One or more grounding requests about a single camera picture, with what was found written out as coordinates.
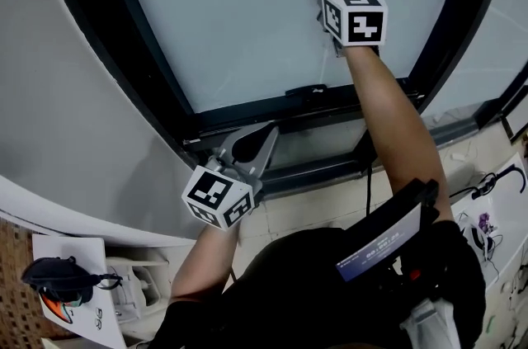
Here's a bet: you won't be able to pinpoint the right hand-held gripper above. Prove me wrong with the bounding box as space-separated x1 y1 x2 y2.
309 0 389 59

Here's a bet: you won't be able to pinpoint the black hooked cable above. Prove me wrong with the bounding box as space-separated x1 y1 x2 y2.
471 163 528 200

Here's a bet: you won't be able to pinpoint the white plastic device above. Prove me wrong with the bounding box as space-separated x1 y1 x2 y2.
104 247 171 324

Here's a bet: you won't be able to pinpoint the white printed board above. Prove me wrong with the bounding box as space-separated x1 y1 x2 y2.
31 233 128 349

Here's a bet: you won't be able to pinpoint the person's right forearm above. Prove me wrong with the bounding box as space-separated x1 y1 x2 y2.
343 45 455 225

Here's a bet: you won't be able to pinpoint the person's white trousers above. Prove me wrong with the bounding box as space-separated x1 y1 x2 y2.
398 296 460 349

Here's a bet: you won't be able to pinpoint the black window handle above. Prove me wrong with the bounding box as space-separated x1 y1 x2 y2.
284 84 328 99

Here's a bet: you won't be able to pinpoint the white side table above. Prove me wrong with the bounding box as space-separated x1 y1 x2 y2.
450 152 528 349

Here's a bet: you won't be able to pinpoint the white and black headset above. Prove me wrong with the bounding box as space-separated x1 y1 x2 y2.
460 223 497 262

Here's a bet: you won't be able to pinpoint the person's black shirt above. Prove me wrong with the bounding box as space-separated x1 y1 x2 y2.
148 218 488 349

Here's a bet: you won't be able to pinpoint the black phone with lit screen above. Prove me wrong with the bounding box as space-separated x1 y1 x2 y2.
335 178 440 284

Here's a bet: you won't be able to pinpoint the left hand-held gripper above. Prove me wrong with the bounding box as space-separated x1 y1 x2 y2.
181 121 282 232

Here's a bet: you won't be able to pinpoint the person's left forearm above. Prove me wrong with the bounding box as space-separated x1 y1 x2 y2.
167 219 245 304

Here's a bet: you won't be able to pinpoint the side window glass pane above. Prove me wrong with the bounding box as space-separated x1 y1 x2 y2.
419 0 528 130

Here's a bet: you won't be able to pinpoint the black window frame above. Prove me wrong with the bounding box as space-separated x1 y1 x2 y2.
31 0 528 200

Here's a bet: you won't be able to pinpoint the purple small item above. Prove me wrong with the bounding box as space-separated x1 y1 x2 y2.
477 212 497 233

